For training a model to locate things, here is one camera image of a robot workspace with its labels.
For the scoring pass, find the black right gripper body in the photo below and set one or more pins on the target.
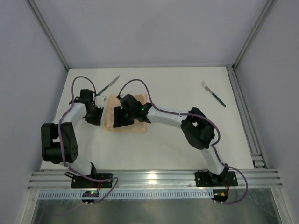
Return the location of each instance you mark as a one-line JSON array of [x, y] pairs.
[[122, 117]]

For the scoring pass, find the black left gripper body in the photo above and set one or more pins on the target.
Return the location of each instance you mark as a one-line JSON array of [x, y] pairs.
[[95, 115]]

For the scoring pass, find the beige cloth napkin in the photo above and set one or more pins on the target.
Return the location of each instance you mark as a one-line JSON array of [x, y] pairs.
[[113, 102]]

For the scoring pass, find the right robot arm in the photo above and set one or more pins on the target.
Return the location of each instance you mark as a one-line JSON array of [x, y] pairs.
[[197, 129]]

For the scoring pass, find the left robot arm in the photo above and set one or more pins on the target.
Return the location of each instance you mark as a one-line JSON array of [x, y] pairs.
[[59, 143]]

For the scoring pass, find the left controller board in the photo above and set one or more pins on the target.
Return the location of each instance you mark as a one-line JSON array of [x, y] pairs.
[[89, 197]]

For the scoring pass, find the controller board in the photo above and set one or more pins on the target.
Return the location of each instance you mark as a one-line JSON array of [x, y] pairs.
[[89, 197], [220, 196]]

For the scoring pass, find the right controller board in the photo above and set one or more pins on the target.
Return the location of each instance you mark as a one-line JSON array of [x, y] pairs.
[[220, 196]]

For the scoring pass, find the green handled knife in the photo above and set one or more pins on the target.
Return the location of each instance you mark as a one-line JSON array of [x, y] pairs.
[[107, 86]]

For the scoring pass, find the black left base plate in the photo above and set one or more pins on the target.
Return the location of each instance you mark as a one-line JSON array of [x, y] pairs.
[[79, 182]]

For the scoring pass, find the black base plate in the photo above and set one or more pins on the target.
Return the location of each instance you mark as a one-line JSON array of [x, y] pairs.
[[207, 179], [79, 182]]

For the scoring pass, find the front aluminium rail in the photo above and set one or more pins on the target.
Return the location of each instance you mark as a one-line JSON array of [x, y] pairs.
[[158, 179]]

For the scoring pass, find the green handled fork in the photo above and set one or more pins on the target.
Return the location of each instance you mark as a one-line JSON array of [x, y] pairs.
[[213, 94]]

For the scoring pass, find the slotted cable duct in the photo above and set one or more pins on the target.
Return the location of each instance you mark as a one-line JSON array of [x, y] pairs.
[[129, 194]]

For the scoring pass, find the left rear aluminium post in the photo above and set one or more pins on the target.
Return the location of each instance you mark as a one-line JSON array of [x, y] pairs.
[[44, 26]]

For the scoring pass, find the aluminium post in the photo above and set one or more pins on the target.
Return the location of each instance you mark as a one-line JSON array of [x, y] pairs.
[[44, 26], [264, 13]]

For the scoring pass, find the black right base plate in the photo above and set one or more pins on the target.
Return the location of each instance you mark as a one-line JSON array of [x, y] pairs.
[[207, 179]]

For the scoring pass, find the aluminium frame rail right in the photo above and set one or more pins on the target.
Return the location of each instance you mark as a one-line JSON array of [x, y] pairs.
[[253, 142]]

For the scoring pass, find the right rear aluminium post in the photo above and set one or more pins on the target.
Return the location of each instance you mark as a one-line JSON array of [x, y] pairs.
[[264, 13]]

